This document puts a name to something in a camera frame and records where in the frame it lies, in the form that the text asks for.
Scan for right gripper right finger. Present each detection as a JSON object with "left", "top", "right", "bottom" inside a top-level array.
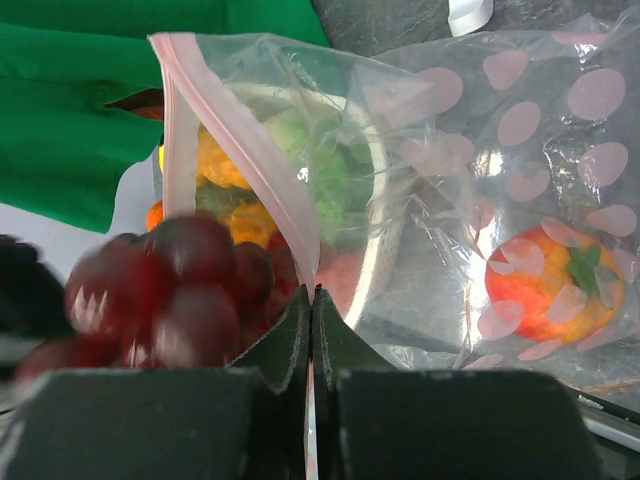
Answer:
[{"left": 311, "top": 289, "right": 603, "bottom": 479}]

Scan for white perforated plastic basket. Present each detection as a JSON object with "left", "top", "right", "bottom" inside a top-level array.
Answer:
[{"left": 236, "top": 83, "right": 415, "bottom": 327}]

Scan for white clothes rack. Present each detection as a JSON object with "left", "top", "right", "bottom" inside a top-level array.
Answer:
[{"left": 447, "top": 0, "right": 494, "bottom": 37}]

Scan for toy orange fruit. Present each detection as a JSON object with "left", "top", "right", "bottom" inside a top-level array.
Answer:
[{"left": 146, "top": 201, "right": 165, "bottom": 232}]

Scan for orange toy pineapple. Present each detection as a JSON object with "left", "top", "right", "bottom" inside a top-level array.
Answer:
[{"left": 195, "top": 125, "right": 277, "bottom": 248}]

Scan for dark red toy grapes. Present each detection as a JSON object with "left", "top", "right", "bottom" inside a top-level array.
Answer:
[{"left": 12, "top": 215, "right": 298, "bottom": 395}]

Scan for clear pink zip top bag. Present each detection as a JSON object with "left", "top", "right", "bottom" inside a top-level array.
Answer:
[{"left": 150, "top": 7, "right": 639, "bottom": 410}]

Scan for green shirt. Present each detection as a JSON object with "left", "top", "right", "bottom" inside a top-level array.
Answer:
[{"left": 1, "top": 1, "right": 329, "bottom": 233}]

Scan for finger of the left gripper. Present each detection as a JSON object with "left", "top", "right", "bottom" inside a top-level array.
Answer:
[{"left": 1, "top": 234, "right": 74, "bottom": 340}]

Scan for toy watermelon slice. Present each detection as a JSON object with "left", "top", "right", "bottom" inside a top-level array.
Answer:
[{"left": 316, "top": 247, "right": 364, "bottom": 318}]

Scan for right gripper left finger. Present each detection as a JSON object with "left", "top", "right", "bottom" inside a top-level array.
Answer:
[{"left": 1, "top": 289, "right": 310, "bottom": 479}]

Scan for green toy lettuce leaf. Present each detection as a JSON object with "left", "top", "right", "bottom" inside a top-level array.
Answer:
[{"left": 263, "top": 109, "right": 373, "bottom": 252}]

